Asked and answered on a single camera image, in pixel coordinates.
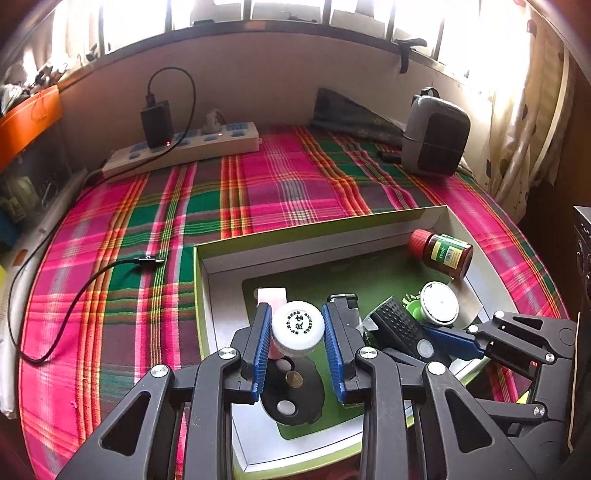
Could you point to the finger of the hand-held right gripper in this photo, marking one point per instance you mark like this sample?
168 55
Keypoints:
455 341
535 417

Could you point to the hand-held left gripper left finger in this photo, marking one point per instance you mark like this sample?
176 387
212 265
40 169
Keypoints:
261 350

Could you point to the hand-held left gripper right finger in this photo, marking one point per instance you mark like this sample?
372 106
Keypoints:
333 355

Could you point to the green jar with white lid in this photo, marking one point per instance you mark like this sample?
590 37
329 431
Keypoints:
438 302

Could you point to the white bottle cap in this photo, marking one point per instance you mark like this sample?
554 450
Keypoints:
298 327

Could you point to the black grid-textured lighter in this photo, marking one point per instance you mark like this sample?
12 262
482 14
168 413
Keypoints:
397 323

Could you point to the green cardboard box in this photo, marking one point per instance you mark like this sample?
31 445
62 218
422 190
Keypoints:
217 300

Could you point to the red-capped brown medicine bottle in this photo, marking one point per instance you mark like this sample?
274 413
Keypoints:
448 254

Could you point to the black oval key fob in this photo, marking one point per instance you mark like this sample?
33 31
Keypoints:
295 397

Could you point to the small white box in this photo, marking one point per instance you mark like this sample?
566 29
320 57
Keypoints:
272 295

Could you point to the pink green plaid blanket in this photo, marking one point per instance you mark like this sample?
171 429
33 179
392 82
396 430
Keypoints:
138 221

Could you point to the white power strip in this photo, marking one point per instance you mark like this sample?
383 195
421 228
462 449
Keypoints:
194 150

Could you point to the white plug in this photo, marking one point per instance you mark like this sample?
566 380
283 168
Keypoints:
214 121

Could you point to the dark folded cloth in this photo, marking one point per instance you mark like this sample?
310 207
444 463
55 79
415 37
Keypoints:
351 117

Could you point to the cream dotted curtain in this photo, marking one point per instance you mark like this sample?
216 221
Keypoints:
531 115

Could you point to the black charger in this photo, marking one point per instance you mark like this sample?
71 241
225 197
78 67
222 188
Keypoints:
157 122

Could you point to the white plastic mailer bag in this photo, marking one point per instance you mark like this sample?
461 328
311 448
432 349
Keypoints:
32 240

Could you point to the clear storage container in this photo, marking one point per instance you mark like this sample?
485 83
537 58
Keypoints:
27 184

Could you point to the orange box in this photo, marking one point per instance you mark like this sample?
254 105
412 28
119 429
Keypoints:
27 124

